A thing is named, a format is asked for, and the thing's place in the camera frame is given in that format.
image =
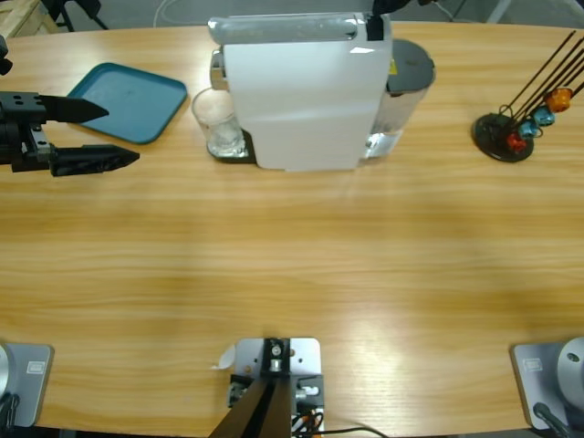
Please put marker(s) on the black capsule holder with rods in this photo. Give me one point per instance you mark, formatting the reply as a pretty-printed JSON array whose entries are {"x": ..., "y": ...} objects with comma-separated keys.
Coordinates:
[{"x": 493, "y": 137}]

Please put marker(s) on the black chair legs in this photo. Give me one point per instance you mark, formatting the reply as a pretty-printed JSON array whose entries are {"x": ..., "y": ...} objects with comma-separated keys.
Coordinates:
[{"x": 64, "y": 13}]

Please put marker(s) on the white capsule coffee machine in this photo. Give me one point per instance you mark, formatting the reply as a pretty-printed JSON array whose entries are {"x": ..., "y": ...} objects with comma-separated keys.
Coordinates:
[{"x": 301, "y": 100}]

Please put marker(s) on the robot arm grey base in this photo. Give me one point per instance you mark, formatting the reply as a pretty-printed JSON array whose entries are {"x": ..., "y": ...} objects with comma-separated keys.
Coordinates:
[
  {"x": 27, "y": 388},
  {"x": 547, "y": 378}
]

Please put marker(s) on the light wooden crate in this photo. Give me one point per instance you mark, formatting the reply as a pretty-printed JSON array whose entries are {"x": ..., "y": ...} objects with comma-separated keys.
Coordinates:
[{"x": 23, "y": 18}]

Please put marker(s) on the grey metal frame leg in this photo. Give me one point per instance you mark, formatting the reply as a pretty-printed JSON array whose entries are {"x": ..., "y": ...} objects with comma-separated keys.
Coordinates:
[{"x": 499, "y": 9}]

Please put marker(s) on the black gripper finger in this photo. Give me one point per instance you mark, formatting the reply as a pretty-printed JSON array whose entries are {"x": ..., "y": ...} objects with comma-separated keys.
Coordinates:
[
  {"x": 398, "y": 4},
  {"x": 382, "y": 6}
]

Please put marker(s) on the white paper tag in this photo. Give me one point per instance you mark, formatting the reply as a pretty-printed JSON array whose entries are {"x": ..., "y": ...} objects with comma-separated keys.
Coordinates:
[{"x": 226, "y": 358}]

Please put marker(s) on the clear water tank black lid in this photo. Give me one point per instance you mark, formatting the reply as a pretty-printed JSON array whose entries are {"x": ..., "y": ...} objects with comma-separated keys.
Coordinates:
[{"x": 410, "y": 64}]

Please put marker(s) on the teal plastic tray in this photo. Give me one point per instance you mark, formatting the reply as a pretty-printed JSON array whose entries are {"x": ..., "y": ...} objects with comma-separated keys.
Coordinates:
[{"x": 132, "y": 100}]

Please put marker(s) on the orange coffee capsule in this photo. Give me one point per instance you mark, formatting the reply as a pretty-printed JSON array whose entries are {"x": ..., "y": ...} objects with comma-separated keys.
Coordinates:
[{"x": 560, "y": 100}]

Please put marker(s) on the silver grated drip tray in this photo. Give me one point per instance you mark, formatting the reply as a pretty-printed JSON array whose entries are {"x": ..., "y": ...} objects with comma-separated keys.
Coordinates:
[{"x": 244, "y": 150}]

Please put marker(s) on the clear glass cup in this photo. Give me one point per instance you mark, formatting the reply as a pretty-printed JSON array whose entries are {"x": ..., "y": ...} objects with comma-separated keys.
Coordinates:
[{"x": 219, "y": 123}]

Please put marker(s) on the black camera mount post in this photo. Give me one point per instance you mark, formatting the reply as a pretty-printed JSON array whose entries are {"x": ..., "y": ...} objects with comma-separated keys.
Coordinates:
[{"x": 260, "y": 410}]

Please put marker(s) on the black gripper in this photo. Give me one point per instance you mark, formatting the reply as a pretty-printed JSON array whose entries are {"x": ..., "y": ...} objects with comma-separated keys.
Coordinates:
[{"x": 18, "y": 109}]

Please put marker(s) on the teal blue coffee capsule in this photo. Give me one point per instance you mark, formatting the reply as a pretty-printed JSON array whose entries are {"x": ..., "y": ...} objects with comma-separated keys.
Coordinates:
[
  {"x": 544, "y": 117},
  {"x": 528, "y": 129}
]

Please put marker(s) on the red coffee capsule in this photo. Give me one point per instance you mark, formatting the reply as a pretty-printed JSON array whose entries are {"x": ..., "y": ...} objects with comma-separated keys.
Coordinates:
[{"x": 515, "y": 143}]

